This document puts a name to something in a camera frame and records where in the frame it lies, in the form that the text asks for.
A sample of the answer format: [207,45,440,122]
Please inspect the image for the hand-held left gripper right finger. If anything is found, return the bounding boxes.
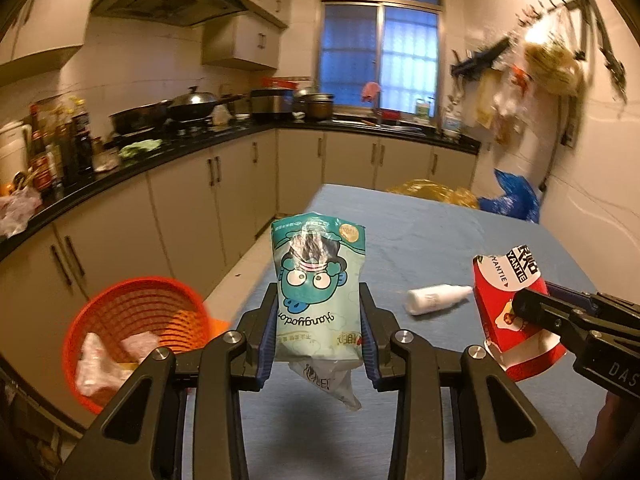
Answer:
[360,284,585,480]

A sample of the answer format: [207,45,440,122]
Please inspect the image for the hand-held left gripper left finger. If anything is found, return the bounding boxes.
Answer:
[60,282,280,480]

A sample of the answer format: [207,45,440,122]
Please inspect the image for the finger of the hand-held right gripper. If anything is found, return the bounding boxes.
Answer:
[545,281,602,312]
[511,287,592,344]

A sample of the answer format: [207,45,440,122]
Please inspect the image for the red white carton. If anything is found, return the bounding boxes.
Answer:
[472,242,568,383]

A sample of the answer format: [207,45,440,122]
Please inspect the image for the teal cartoon wipes packet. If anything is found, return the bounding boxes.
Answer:
[270,211,370,411]

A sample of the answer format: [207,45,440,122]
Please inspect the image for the red plastic basket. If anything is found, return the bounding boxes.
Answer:
[62,275,233,415]

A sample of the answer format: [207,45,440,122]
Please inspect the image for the person's right forearm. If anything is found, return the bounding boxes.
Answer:
[580,390,640,471]

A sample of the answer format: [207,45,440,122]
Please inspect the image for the white plastic bottle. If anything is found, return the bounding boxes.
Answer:
[406,284,473,317]

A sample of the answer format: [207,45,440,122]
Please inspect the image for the blue plastic bag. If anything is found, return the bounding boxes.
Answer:
[479,169,541,224]

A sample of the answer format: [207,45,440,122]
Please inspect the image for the blue tablecloth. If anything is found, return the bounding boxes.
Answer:
[182,183,636,480]

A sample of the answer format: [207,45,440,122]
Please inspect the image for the yellow plastic bag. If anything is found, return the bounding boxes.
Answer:
[386,178,480,209]

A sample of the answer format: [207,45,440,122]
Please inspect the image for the cream kitchen counter cabinets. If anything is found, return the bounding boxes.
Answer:
[0,120,481,436]

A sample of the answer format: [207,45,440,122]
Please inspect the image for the white plastic jug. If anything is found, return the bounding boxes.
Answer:
[444,105,463,141]

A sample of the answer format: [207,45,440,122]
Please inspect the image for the hanging plastic bags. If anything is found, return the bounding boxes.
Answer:
[475,37,588,146]

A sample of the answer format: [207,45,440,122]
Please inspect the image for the green cloth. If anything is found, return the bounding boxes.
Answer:
[118,138,162,161]

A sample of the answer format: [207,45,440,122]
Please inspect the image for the silver rice cooker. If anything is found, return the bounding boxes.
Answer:
[250,88,294,121]

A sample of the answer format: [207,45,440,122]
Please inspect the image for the stacked metal pots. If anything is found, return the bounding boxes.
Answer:
[292,87,335,122]

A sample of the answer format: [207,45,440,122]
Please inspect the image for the hanging metal tongs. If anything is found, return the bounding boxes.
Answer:
[575,0,628,106]

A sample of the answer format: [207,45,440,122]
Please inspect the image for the wok with metal lid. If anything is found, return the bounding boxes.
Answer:
[167,86,248,123]

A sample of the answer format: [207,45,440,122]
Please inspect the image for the black frying pan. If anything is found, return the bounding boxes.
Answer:
[109,100,173,137]

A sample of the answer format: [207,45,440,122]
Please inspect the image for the row of condiment bottles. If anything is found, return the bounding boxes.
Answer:
[27,96,121,193]

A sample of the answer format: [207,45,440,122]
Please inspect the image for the crumpled white counter bag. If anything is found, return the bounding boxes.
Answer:
[0,187,43,238]

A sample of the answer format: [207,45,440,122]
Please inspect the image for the kitchen window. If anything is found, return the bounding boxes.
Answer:
[320,0,446,121]

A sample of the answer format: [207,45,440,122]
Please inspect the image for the white plastic container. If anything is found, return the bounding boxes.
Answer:
[0,121,28,181]

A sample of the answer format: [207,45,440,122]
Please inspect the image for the black power cable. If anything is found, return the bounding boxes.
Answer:
[537,95,573,193]

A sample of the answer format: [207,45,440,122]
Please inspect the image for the black wall rack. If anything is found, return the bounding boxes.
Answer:
[450,35,516,78]

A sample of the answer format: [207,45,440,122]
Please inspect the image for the cream wall cabinet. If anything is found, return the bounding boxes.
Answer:
[201,0,289,72]
[0,0,103,91]

